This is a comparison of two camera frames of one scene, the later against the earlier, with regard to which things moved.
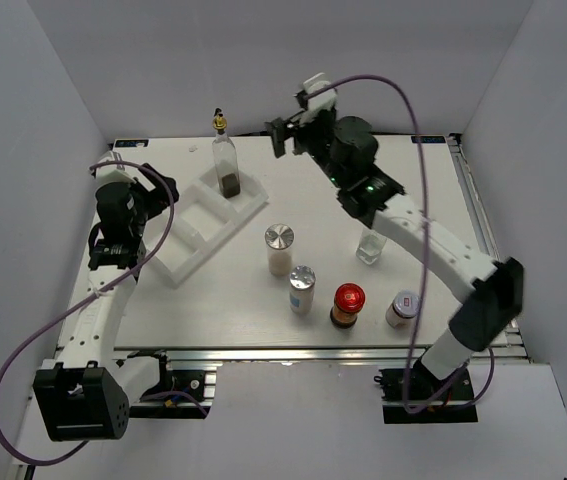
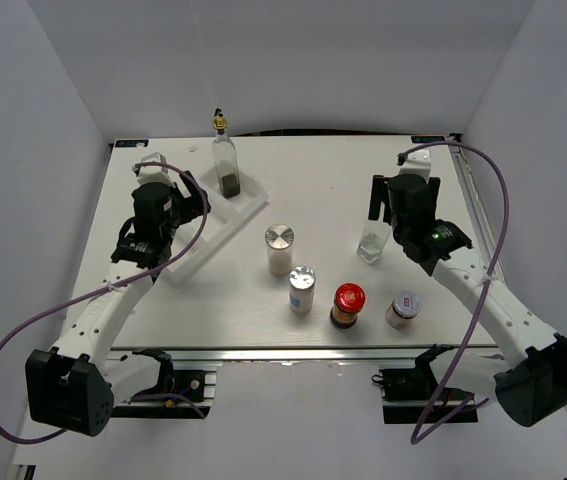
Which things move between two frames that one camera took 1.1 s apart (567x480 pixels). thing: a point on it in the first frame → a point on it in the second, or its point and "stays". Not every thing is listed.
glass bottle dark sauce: [225, 159] stays
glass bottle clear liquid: [370, 246] stays
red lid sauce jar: [348, 300] stays
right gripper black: [300, 131] → [379, 194]
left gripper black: [158, 198] → [192, 205]
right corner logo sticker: [428, 139] stays
